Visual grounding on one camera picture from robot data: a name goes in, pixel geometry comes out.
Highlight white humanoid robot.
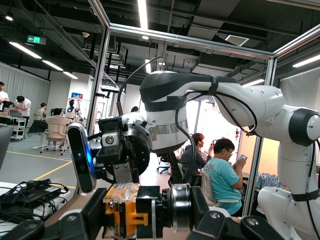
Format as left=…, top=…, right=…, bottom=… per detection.
left=64, top=99, right=83, bottom=122

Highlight bending person white shirt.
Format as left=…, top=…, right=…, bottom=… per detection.
left=12, top=95, right=33, bottom=123

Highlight person in grey hoodie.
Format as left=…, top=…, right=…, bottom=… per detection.
left=178, top=132, right=213, bottom=176

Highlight white trolley cart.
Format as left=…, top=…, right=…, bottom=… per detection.
left=10, top=116, right=28, bottom=143

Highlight green exit sign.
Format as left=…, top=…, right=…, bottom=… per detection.
left=26, top=34, right=47, bottom=46

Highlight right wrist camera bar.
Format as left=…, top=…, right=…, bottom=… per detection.
left=66, top=122, right=98, bottom=194

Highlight seated person dark hair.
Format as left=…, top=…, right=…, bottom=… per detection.
left=37, top=102, right=48, bottom=120

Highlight standing person white shirt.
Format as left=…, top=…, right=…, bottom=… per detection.
left=0, top=81, right=10, bottom=112

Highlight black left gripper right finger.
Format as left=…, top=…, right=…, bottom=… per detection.
left=186, top=186, right=286, bottom=240

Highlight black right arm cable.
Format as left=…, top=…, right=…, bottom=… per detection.
left=116, top=56, right=258, bottom=185

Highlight blue packages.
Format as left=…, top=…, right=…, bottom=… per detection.
left=255, top=171, right=286, bottom=190

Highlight aluminium cell frame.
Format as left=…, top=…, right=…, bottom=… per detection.
left=86, top=0, right=320, bottom=217

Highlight black electronics box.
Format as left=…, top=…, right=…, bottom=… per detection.
left=21, top=183, right=63, bottom=202

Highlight dark monitor screen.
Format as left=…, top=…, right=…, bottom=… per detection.
left=0, top=126, right=15, bottom=172

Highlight person in teal shirt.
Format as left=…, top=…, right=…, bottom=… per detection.
left=202, top=138, right=248, bottom=218

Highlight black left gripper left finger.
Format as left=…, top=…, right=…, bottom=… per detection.
left=0, top=187, right=108, bottom=240

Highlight orange black push-button switch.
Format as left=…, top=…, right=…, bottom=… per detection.
left=102, top=182, right=193, bottom=240

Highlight seated person beige top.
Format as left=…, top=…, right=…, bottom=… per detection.
left=44, top=107, right=74, bottom=151

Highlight ceiling air vent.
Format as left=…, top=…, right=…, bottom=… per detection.
left=224, top=34, right=250, bottom=47

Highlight black office chair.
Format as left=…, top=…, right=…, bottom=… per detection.
left=156, top=152, right=174, bottom=175

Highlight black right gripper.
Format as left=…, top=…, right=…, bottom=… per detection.
left=95, top=112, right=152, bottom=185

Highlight white chair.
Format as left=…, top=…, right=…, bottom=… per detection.
left=198, top=168, right=240, bottom=208
left=39, top=122, right=68, bottom=156

